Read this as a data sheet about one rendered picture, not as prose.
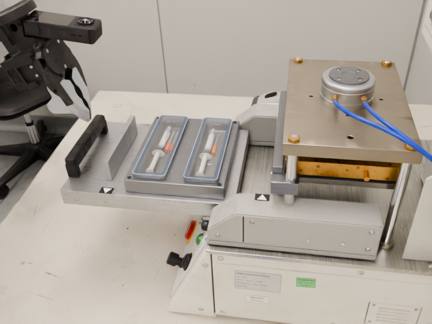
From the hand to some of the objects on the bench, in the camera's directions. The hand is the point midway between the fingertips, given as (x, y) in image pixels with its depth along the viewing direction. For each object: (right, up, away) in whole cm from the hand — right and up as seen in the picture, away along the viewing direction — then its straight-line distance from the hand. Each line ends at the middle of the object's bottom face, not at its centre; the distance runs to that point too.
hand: (89, 113), depth 81 cm
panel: (+15, -25, +16) cm, 33 cm away
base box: (+42, -28, +10) cm, 52 cm away
